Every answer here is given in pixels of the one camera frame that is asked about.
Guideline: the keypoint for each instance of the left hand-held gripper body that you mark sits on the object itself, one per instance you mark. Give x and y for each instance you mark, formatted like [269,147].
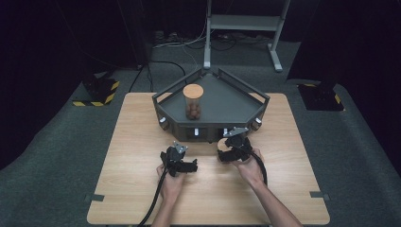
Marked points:
[173,159]

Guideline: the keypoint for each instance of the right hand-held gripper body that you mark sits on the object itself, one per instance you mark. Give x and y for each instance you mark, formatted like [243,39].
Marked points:
[241,143]

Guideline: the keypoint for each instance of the dark grey corner shelf rack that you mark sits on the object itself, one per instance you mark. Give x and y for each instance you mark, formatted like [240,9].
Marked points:
[227,101]

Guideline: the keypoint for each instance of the tall glass jar brown balls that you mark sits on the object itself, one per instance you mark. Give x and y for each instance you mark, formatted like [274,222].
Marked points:
[193,101]

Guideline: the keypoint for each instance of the person's left hand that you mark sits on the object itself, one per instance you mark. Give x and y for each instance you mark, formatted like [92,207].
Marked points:
[171,186]

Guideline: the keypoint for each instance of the small glass jar red contents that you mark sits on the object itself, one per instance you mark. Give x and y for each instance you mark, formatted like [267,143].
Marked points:
[222,145]

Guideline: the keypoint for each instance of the grey metal stand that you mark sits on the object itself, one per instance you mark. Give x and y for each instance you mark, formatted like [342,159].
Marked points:
[242,22]

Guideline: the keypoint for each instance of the grey tape strip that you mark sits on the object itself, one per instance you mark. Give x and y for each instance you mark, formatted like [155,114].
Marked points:
[320,195]
[94,197]

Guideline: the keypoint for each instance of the person's right hand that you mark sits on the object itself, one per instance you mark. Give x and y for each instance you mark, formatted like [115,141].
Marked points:
[250,170]

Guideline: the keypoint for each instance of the black base with striped tape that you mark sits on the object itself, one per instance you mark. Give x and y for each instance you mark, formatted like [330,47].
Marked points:
[101,90]
[320,97]

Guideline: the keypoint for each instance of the black curtain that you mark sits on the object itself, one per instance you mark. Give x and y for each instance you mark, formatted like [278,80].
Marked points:
[362,47]
[41,63]

